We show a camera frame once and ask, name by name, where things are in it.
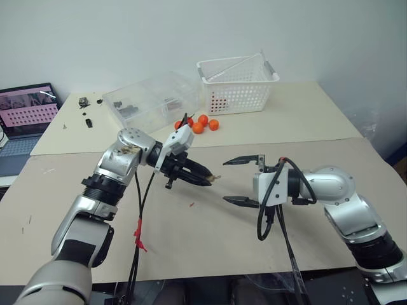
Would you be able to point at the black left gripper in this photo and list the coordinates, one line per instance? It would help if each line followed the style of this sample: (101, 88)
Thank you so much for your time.
(175, 168)

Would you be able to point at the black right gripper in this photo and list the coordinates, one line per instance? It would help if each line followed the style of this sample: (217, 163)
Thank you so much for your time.
(268, 169)

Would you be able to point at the small brass key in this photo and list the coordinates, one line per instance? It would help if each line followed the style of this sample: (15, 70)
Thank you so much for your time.
(217, 176)

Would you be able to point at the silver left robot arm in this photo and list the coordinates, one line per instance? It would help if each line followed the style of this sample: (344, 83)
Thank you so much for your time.
(124, 165)

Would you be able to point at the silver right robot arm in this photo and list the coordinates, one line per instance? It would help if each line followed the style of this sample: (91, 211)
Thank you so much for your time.
(330, 184)

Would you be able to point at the small orange fruit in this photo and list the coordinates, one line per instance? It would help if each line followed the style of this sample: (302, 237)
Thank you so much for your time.
(198, 128)
(214, 124)
(177, 125)
(203, 119)

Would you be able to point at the small red-orange fruit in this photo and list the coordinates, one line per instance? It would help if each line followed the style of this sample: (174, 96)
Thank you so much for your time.
(190, 122)

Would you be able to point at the beige cardboard table cover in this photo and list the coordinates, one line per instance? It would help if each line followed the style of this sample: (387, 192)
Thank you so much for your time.
(203, 238)

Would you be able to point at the red object inside basket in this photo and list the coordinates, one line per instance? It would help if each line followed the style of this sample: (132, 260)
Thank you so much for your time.
(218, 102)

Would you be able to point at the white perforated plastic basket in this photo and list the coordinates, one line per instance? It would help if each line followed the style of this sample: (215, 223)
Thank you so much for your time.
(237, 95)

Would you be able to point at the clear plastic storage box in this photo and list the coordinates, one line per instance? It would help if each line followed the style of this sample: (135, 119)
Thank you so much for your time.
(149, 101)

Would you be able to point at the black parts in clear box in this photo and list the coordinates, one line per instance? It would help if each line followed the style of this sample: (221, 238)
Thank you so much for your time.
(128, 109)

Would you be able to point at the clear plastic film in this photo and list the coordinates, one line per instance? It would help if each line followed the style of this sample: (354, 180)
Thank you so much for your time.
(286, 279)

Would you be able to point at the black rectangular part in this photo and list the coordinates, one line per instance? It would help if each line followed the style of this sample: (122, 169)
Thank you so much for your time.
(89, 122)

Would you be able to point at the small metal clip part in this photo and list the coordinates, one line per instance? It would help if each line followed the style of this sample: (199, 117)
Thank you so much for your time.
(83, 102)

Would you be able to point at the clear plastic bag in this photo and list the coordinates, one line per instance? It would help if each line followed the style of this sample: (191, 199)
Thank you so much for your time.
(370, 122)

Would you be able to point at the grey laptop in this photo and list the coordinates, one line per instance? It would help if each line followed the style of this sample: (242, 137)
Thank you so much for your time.
(22, 111)

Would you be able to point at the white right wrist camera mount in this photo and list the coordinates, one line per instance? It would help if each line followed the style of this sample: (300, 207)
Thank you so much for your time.
(265, 187)

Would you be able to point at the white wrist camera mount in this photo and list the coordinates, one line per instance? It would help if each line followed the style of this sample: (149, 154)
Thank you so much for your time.
(265, 187)
(181, 138)

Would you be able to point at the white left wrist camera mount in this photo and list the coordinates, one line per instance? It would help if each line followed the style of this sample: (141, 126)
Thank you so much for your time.
(181, 138)

